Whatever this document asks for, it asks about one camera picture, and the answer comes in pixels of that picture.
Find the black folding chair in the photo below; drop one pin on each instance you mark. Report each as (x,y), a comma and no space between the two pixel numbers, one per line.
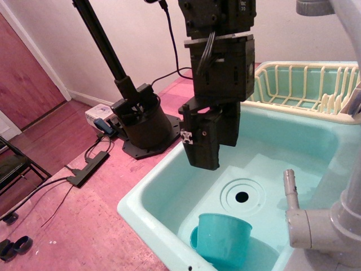
(13,170)

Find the white cardboard box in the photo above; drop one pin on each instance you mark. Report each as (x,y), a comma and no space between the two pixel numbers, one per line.
(100,111)

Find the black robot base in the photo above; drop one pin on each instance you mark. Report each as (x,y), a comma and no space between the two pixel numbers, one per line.
(146,129)

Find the black power strip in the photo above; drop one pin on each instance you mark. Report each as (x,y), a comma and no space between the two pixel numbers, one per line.
(83,175)

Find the cream dish drying rack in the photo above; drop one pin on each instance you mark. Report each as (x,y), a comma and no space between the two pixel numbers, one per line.
(318,90)

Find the mint green toy sink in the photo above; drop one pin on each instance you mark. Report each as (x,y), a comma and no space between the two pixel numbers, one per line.
(164,207)

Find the blue adapter plug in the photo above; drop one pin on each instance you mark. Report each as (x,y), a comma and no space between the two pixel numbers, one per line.
(104,127)

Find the black cable overhead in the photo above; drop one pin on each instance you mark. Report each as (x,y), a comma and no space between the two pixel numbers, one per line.
(164,6)

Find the teal plastic cup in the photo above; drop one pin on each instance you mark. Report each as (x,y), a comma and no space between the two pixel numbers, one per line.
(221,240)

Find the grey toy faucet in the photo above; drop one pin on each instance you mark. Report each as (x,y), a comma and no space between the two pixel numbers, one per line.
(328,238)

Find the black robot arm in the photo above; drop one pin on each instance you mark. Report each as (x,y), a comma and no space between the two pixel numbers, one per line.
(203,19)

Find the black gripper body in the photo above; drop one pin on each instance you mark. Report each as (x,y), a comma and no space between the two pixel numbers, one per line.
(229,73)

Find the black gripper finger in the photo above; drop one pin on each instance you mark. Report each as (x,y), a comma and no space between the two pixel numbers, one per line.
(228,124)
(198,131)

